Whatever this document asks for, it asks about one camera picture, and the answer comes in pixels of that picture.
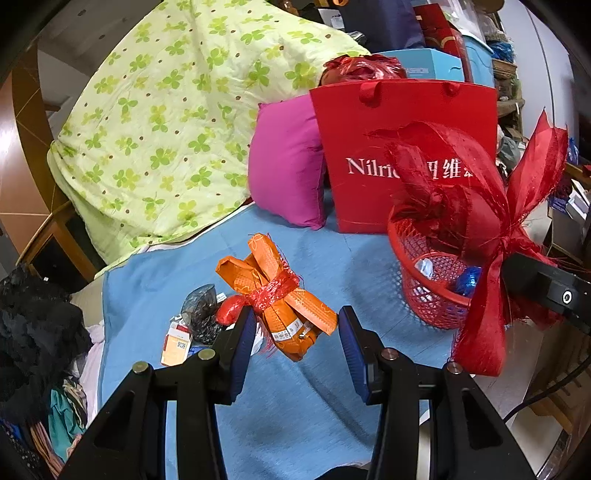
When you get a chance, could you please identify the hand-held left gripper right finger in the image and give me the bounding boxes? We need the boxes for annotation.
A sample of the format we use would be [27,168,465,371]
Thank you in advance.
[338,305,539,480]

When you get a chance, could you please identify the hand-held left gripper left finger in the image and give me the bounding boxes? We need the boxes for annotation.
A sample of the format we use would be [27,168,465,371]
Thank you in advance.
[58,305,258,480]

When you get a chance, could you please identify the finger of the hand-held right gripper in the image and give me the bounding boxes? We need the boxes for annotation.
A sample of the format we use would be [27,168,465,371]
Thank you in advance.
[501,251,591,335]

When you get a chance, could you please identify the black plastic bag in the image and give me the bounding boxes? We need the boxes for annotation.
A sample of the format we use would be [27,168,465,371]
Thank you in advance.
[181,284,225,346]

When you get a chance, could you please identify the orange wrapper bundle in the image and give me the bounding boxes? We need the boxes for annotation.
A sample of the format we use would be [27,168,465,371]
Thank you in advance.
[216,233,339,363]

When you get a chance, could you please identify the red ribbon bow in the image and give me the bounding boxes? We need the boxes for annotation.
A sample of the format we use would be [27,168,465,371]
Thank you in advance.
[367,108,571,377]

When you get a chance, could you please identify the red plastic mesh basket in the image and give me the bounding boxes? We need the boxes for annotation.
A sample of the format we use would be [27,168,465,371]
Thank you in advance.
[387,203,485,329]

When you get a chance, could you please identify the crumpled black trash bag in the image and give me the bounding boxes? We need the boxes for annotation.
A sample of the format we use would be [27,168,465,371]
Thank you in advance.
[0,265,93,425]

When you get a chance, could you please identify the red foil wrapper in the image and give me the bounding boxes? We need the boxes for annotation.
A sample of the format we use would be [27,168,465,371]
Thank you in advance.
[217,295,247,325]

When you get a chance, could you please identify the small orange white carton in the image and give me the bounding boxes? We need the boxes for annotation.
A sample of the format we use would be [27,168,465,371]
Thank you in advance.
[160,320,194,367]

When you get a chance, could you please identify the blue bed sheet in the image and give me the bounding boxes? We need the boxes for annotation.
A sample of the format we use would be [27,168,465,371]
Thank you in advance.
[97,189,467,480]

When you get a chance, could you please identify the blue foil wrapper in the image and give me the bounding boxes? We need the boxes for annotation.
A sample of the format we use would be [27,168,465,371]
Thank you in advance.
[455,267,483,296]

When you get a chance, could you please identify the colourful clothes pile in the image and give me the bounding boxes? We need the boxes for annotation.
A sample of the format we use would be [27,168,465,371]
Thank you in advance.
[0,374,88,480]

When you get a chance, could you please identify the pink pillow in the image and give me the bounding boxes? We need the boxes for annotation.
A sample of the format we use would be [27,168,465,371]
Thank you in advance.
[248,97,331,230]

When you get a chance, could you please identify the red paper gift bag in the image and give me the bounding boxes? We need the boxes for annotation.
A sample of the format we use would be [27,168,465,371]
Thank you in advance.
[309,79,499,234]

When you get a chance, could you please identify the blue storage bin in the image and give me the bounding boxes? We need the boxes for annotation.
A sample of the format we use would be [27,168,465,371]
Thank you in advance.
[462,34,496,88]

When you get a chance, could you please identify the green clover print quilt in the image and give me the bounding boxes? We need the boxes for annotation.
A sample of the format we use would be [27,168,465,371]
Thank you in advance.
[47,0,370,278]

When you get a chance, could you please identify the light blue cardboard box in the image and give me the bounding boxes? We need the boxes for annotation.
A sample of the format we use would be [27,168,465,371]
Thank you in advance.
[379,47,465,84]

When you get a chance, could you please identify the dark red gift box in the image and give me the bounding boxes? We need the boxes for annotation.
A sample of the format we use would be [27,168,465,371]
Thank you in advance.
[412,4,474,84]

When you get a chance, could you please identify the red plastic bag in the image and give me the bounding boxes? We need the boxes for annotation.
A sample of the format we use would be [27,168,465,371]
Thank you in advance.
[321,54,408,86]

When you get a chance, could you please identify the brown wooden nightstand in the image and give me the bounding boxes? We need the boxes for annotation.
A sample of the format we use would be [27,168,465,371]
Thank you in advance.
[0,41,105,282]

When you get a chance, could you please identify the navy cloth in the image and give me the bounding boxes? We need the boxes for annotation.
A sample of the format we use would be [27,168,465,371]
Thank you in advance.
[330,0,428,54]

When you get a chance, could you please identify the black cable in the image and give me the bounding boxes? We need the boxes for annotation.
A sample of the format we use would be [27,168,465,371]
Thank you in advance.
[503,369,591,423]

